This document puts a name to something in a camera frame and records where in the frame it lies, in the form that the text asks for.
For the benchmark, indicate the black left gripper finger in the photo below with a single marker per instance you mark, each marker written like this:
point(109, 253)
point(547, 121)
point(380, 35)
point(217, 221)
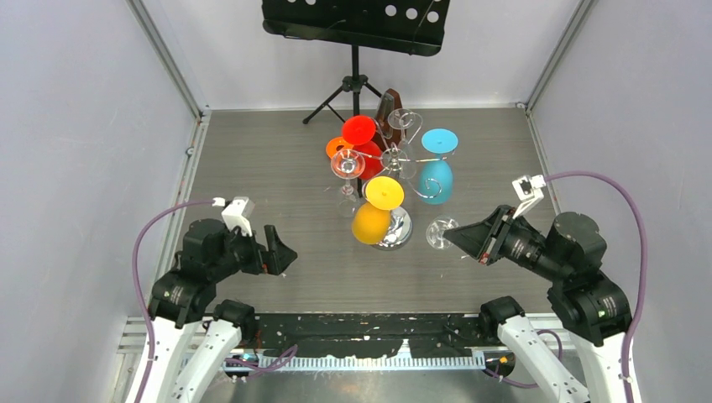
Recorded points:
point(272, 238)
point(278, 260)

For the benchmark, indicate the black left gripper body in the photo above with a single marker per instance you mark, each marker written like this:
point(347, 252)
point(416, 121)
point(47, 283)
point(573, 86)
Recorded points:
point(246, 252)

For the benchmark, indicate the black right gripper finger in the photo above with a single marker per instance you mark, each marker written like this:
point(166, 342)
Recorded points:
point(484, 228)
point(474, 247)

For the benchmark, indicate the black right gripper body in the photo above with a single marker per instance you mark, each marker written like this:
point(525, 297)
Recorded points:
point(516, 240)

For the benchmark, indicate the clear textured wine glass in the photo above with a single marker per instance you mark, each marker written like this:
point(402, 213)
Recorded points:
point(436, 229)

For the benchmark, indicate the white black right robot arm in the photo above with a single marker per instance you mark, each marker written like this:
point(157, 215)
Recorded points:
point(592, 308)

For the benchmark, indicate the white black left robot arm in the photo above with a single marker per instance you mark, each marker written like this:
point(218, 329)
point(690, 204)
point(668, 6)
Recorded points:
point(211, 252)

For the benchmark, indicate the blue wine glass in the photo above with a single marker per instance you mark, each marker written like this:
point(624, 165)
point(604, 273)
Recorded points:
point(436, 179)

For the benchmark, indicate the yellow wine glass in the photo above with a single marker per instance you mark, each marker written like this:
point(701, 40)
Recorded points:
point(371, 221)

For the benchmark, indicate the red wine glass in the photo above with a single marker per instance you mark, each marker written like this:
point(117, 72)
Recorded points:
point(359, 131)

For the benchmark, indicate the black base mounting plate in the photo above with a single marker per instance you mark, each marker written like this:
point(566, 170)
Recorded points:
point(371, 336)

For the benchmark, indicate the brown metronome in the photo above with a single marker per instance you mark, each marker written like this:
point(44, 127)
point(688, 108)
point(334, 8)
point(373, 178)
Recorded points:
point(389, 102)

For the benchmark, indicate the black music stand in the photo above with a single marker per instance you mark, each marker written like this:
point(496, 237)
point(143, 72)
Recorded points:
point(407, 27)

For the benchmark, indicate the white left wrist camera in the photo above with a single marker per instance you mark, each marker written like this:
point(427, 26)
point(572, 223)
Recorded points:
point(235, 214)

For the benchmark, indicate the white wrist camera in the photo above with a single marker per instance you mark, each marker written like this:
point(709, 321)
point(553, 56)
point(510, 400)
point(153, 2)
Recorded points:
point(529, 190)
point(235, 214)

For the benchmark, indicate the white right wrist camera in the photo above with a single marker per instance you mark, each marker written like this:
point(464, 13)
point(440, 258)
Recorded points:
point(529, 190)

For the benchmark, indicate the aluminium frame rail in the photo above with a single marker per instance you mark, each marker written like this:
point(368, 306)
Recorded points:
point(477, 359)

